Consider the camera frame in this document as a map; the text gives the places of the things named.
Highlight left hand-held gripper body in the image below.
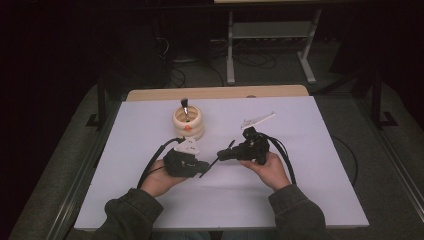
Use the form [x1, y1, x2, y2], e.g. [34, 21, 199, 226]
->
[162, 136, 201, 178]

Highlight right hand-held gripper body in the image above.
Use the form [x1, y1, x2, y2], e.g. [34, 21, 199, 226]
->
[237, 111, 277, 166]

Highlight thin black makeup brush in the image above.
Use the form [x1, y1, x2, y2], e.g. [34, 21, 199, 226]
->
[199, 139, 236, 179]

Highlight cream ringed brush holder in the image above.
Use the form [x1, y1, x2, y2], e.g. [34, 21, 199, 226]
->
[172, 104, 205, 141]

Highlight black makeup brush silver ferrule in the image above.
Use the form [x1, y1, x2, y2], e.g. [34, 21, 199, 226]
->
[179, 97, 192, 123]

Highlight person's left hand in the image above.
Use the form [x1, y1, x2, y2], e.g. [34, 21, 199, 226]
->
[140, 159, 188, 199]

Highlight person's right hand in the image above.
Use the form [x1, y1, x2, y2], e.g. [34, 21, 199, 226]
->
[238, 151, 292, 192]

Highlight white table mat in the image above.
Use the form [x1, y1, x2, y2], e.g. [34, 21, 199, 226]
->
[73, 95, 370, 231]

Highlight wooden table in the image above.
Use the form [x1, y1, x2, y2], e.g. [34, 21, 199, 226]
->
[125, 84, 310, 102]

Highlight black metal stand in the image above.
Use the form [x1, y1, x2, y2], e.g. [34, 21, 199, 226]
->
[85, 75, 108, 130]
[370, 68, 400, 130]

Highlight grey metal stand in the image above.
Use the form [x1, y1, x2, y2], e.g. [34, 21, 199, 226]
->
[225, 9, 324, 86]

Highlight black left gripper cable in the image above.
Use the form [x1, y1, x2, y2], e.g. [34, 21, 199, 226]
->
[136, 136, 186, 190]

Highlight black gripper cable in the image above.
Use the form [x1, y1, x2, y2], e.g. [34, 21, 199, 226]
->
[136, 136, 186, 190]
[259, 132, 298, 186]

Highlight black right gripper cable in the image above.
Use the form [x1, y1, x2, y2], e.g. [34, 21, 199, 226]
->
[259, 132, 298, 186]

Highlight black floor cables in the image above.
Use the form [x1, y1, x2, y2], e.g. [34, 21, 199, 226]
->
[166, 36, 278, 88]

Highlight thin black cable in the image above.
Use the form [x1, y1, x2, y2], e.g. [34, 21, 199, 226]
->
[329, 134, 360, 187]

